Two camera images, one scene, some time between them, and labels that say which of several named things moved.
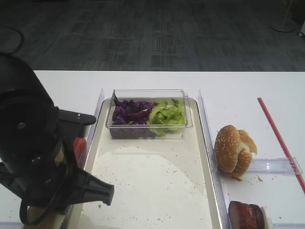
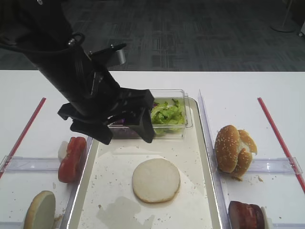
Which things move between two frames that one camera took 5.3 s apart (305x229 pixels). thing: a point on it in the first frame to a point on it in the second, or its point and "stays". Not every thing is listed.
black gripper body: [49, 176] to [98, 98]
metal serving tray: [158, 183] stays
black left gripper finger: [96, 190] to [99, 131]
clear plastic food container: [148, 113] stays
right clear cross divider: [276, 165] stays
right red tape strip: [281, 143] stays
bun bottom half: [54, 221] to [156, 180]
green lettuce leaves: [164, 117] stays
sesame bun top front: [226, 149] stays
